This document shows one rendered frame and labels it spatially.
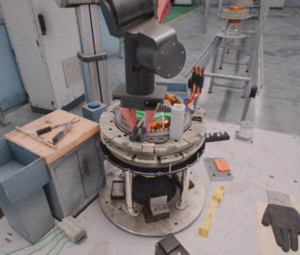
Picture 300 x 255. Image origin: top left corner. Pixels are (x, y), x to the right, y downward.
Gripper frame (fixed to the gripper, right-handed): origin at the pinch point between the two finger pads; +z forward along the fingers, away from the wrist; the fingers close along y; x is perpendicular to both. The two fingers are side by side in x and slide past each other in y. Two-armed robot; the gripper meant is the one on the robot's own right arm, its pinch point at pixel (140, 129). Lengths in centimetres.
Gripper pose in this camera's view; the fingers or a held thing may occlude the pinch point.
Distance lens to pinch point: 51.5
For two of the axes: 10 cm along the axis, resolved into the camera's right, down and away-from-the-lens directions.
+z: 0.0, 8.5, 5.3
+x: 1.8, -5.2, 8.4
